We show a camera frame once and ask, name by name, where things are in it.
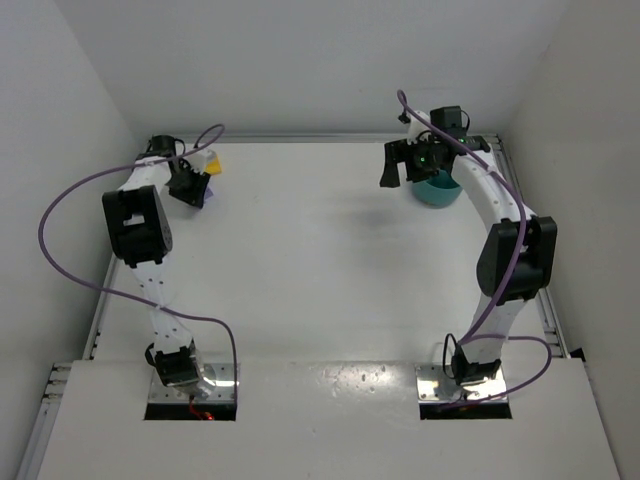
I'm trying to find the metal base plate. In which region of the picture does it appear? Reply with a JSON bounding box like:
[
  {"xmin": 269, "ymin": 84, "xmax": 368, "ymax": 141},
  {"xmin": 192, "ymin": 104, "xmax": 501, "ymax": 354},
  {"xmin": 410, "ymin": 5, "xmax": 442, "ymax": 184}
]
[
  {"xmin": 147, "ymin": 363, "xmax": 236, "ymax": 405},
  {"xmin": 415, "ymin": 364, "xmax": 508, "ymax": 404}
]

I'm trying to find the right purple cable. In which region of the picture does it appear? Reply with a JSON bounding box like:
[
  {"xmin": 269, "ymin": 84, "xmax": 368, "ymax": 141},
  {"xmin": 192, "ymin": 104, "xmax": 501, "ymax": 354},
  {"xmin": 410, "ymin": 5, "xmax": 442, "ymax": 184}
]
[{"xmin": 396, "ymin": 89, "xmax": 553, "ymax": 409}]

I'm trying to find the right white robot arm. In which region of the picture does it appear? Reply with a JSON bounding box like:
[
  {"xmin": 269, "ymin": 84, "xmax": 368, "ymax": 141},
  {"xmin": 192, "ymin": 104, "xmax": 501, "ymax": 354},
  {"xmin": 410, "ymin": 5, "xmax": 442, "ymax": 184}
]
[{"xmin": 379, "ymin": 106, "xmax": 558, "ymax": 385}]

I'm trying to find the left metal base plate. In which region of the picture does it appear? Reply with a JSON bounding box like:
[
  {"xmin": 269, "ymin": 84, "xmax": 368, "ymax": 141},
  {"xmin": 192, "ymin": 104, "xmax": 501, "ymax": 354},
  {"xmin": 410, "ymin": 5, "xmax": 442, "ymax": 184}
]
[{"xmin": 147, "ymin": 363, "xmax": 236, "ymax": 405}]

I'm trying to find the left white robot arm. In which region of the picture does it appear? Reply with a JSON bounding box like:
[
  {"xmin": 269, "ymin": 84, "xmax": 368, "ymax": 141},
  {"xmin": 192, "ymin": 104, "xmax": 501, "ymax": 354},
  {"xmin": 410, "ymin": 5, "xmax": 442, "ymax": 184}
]
[{"xmin": 102, "ymin": 135, "xmax": 210, "ymax": 391}]

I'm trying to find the yellow lego brick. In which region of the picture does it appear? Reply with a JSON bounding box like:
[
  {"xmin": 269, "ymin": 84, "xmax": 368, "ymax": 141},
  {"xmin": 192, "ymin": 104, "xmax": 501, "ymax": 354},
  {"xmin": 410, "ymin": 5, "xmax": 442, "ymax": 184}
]
[{"xmin": 205, "ymin": 156, "xmax": 222, "ymax": 175}]

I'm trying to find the teal divided round container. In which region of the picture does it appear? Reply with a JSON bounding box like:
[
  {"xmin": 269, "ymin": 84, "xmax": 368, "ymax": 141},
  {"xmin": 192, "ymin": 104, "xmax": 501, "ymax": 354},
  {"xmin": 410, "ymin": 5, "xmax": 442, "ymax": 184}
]
[{"xmin": 411, "ymin": 170, "xmax": 462, "ymax": 208}]

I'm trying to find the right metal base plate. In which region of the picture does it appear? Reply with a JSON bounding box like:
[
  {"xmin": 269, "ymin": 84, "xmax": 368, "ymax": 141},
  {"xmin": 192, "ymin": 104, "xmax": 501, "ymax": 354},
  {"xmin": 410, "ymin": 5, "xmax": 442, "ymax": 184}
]
[{"xmin": 415, "ymin": 364, "xmax": 508, "ymax": 404}]

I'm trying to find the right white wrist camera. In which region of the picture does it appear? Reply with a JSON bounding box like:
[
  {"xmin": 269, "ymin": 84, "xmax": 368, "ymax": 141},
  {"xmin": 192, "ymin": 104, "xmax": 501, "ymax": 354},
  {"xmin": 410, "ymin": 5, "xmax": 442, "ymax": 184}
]
[{"xmin": 406, "ymin": 110, "xmax": 431, "ymax": 145}]

